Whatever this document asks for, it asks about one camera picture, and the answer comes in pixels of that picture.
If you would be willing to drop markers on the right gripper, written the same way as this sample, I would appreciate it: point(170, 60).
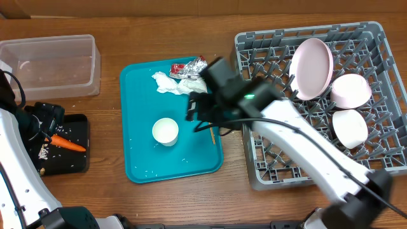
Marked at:
point(201, 99)

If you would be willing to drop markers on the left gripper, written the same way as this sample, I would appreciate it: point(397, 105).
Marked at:
point(51, 114)

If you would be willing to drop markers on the orange carrot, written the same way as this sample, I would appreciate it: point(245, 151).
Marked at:
point(64, 143)

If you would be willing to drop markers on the white paper cup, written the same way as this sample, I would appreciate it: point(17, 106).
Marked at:
point(165, 131)

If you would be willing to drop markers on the white round plate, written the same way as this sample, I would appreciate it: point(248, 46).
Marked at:
point(312, 68)

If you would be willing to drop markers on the white bowl with rice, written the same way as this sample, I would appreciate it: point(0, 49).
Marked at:
point(350, 91)

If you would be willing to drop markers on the white bowl with peanuts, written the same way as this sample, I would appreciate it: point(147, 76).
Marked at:
point(350, 128)

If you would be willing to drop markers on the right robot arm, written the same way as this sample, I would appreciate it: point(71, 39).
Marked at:
point(357, 195)

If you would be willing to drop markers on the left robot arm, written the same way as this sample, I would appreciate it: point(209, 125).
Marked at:
point(26, 202)

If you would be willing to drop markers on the black rectangular waste tray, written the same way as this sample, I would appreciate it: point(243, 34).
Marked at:
point(80, 127)

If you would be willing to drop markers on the grey plastic dishwasher rack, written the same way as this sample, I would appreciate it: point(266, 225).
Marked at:
point(360, 48)

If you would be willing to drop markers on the crumpled silver foil wrapper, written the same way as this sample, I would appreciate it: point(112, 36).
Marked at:
point(191, 70)

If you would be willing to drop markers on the crumpled white napkin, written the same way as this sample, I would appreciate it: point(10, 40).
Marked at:
point(184, 86)

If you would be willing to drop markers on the pile of rice and peanuts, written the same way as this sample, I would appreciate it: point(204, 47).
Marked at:
point(53, 159)

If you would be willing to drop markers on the wooden chopstick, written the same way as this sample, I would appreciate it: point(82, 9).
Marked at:
point(212, 135)

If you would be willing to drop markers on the teal plastic serving tray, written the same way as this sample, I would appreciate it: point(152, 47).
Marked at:
point(146, 160)

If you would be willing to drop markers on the clear plastic storage bin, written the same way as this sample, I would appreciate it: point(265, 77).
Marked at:
point(54, 67)

